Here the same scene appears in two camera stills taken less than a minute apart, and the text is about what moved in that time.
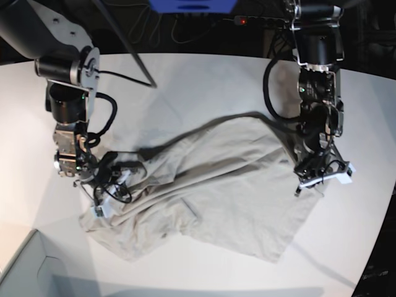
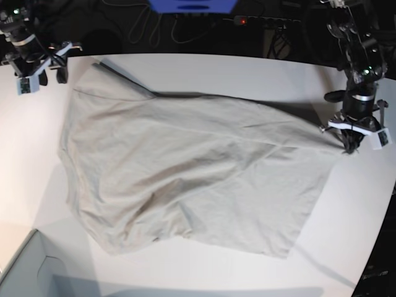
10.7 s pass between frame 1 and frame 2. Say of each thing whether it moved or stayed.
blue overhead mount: stayed
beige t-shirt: moved
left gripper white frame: moved
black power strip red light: stayed
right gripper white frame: moved
